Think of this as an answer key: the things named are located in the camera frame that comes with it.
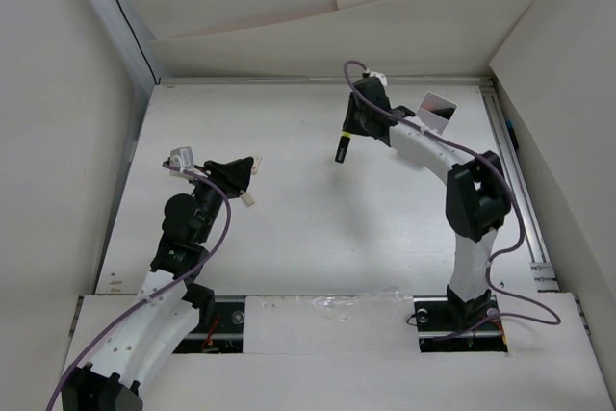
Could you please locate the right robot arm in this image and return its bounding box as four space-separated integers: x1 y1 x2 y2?
336 73 511 331

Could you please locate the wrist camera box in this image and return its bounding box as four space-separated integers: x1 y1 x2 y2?
167 146 194 175
363 71 388 86

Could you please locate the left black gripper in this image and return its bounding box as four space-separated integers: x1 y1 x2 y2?
187 156 251 244

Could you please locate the yellow highlighter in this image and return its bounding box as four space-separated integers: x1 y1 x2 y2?
335 132 350 164

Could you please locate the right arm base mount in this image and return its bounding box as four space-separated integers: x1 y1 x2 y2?
406 296 508 353

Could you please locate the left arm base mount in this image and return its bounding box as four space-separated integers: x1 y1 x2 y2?
173 296 245 354

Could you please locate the blue highlighter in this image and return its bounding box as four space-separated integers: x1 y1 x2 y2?
505 119 519 151

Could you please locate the white divided pen holder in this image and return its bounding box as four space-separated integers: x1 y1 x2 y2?
396 91 457 170

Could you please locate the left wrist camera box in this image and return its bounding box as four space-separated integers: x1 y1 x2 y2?
167 146 194 175

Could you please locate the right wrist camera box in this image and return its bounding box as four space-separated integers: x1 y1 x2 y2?
363 71 388 86

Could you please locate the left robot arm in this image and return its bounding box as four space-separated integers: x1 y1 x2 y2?
55 148 255 410

